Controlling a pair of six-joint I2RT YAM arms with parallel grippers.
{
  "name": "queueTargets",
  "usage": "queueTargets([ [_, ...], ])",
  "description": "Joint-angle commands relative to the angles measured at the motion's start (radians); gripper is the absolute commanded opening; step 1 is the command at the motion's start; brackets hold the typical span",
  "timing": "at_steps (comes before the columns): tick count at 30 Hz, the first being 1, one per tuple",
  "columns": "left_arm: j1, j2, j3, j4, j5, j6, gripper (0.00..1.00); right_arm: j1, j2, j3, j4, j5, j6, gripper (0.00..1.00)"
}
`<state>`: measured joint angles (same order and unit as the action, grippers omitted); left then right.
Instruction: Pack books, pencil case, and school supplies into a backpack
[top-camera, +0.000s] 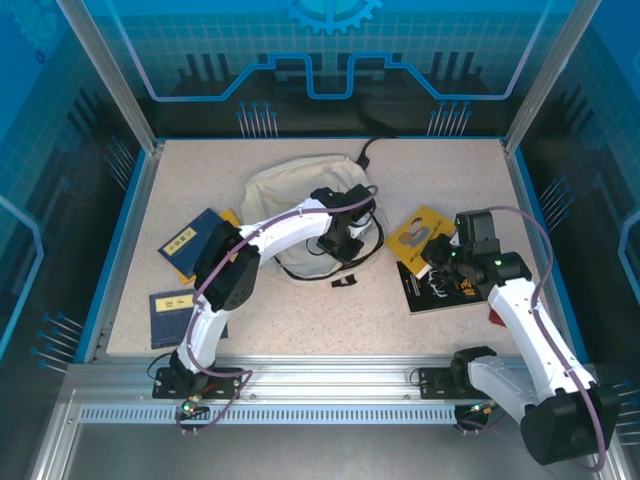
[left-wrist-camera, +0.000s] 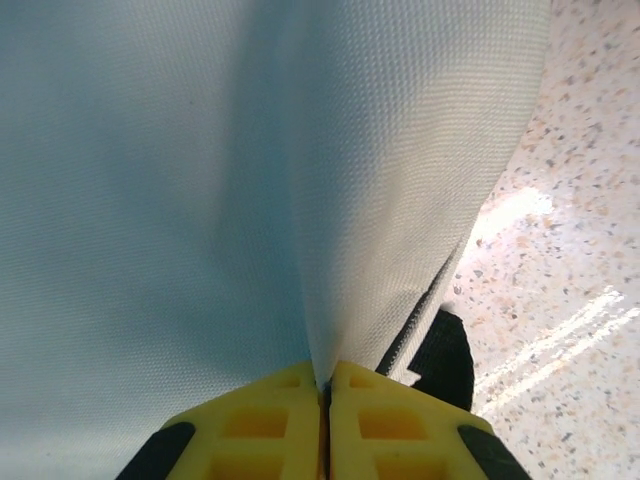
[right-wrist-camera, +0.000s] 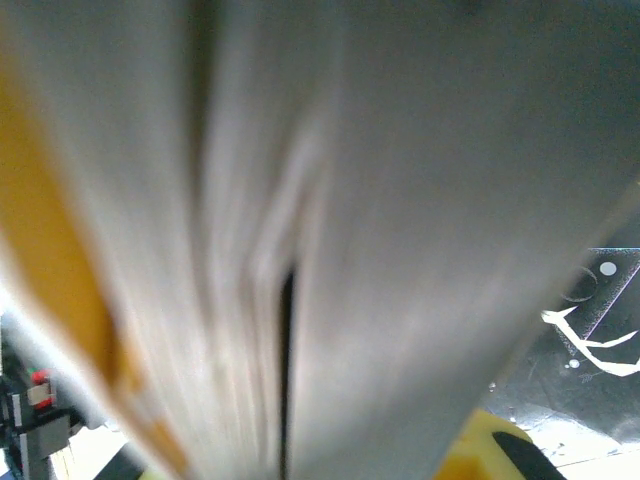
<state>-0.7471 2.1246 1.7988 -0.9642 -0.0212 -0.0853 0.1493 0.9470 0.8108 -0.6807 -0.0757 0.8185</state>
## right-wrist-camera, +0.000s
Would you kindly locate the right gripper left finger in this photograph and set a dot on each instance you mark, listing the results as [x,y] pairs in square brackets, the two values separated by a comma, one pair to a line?
[152,474]

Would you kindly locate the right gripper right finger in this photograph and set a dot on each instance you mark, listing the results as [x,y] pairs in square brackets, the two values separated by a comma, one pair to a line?
[475,450]

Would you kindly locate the yellow book with cartoon person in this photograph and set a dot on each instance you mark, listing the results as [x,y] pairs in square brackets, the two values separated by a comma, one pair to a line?
[350,200]

